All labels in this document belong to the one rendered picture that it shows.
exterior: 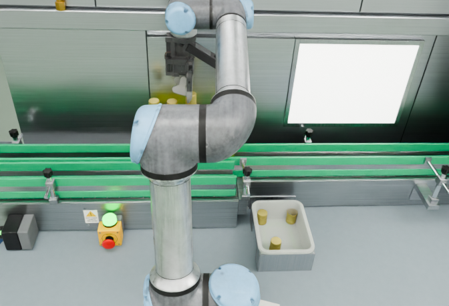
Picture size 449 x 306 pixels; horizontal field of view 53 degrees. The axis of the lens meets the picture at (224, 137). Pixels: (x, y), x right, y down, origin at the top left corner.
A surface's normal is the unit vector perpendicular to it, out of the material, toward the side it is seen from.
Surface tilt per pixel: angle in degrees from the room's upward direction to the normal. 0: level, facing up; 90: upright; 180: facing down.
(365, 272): 0
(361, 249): 0
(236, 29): 19
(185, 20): 90
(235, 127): 58
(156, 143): 72
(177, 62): 90
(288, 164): 90
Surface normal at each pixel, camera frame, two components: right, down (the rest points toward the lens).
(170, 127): 0.01, -0.19
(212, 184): 0.07, 0.59
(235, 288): 0.14, -0.76
